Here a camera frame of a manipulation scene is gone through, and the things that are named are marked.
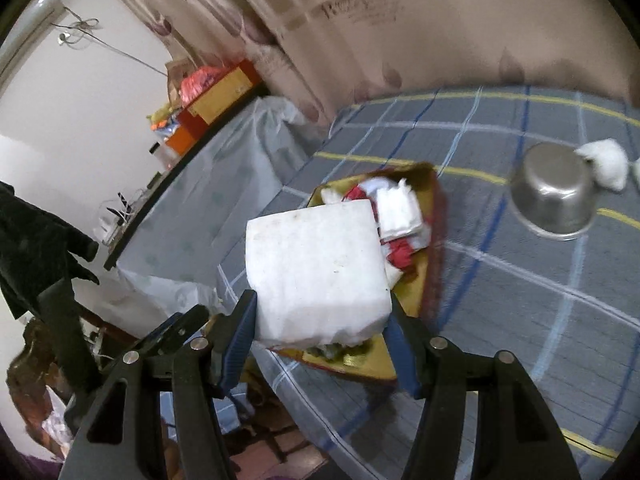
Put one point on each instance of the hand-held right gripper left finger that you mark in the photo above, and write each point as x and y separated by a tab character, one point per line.
240	340

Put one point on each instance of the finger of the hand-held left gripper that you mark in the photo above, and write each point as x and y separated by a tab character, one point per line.
170	327
67	330

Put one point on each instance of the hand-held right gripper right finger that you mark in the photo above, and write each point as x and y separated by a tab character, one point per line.
402	355

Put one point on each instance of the gold tin box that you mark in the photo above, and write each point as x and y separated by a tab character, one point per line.
372	360

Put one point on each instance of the red scrunchie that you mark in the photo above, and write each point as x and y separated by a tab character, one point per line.
400	255

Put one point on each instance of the white foam block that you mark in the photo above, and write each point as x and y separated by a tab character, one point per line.
315	270

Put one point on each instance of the white pad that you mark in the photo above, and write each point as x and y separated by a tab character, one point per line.
400	210

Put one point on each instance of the white printed cloth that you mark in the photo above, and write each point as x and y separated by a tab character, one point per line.
372	186

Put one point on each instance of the carved wooden chair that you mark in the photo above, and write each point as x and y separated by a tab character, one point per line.
30	360

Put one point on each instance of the black jacket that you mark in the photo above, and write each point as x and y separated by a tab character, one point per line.
35	245

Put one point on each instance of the white plastic bag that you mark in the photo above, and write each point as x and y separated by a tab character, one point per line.
55	425

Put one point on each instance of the grey plaid tablecloth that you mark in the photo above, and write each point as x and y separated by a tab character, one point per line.
500	310

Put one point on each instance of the pale blue table cover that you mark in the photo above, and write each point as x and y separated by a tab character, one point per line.
210	200

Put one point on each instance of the orange box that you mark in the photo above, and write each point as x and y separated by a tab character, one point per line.
185	140

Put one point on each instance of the colourful packets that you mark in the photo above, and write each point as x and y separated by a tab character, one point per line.
162	120

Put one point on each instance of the steel bowl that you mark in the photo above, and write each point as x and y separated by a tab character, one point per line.
550	190

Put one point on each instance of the red yellow box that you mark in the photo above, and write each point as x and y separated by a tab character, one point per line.
225	90

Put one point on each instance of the red plastic bag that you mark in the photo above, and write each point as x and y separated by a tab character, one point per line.
197	82

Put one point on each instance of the cardboard box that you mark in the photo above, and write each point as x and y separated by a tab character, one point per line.
175	75

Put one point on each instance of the white fluffy cotton ball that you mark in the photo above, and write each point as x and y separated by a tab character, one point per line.
605	162

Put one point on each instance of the white pipe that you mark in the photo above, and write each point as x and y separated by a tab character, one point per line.
30	25

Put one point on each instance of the beige printed curtain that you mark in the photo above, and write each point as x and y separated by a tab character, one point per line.
425	35

